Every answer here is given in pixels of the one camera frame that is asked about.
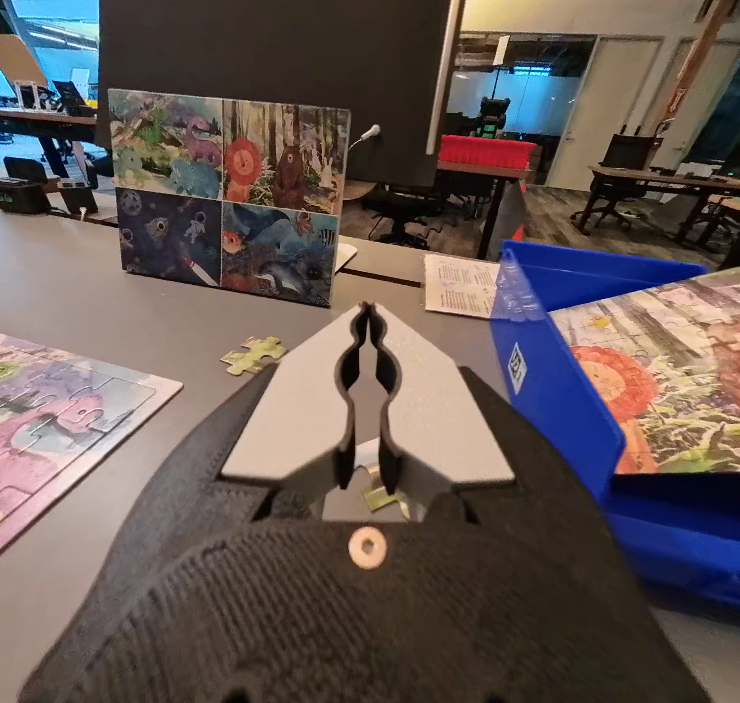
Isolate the red bin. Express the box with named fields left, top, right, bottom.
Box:
left=439, top=134, right=540, bottom=170

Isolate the black charger with green lights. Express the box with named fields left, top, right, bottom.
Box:
left=0, top=157, right=62, bottom=216

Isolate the clear plastic bag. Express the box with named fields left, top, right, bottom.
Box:
left=491, top=251, right=549, bottom=327

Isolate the dinosaur puzzle board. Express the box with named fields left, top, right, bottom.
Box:
left=0, top=333, right=185, bottom=550

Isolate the green tail puzzle piece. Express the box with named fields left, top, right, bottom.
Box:
left=353, top=461, right=412, bottom=514

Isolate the white door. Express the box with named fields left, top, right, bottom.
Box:
left=546, top=35, right=666, bottom=192

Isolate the forest puzzle board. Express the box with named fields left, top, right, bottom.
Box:
left=547, top=267, right=740, bottom=476

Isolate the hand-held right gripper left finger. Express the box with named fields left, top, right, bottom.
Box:
left=221, top=302, right=372, bottom=520

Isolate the black office chair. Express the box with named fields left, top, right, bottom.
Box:
left=361, top=185, right=443, bottom=248

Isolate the white microphone tip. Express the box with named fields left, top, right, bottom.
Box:
left=347, top=123, right=382, bottom=153

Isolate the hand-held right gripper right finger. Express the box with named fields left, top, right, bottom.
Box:
left=370, top=303, right=516, bottom=520

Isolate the wooden office desk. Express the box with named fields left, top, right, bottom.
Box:
left=572, top=164, right=740, bottom=247

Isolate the blue plastic bin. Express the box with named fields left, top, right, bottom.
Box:
left=489, top=240, right=740, bottom=612

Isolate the printed paper sheet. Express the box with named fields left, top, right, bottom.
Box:
left=423, top=253, right=503, bottom=320

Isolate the illustrated puzzle box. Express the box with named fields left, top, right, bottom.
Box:
left=108, top=89, right=352, bottom=310

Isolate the small black device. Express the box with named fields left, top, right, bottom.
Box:
left=58, top=178, right=99, bottom=216

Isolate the light green puzzle piece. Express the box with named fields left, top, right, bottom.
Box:
left=220, top=336, right=289, bottom=376

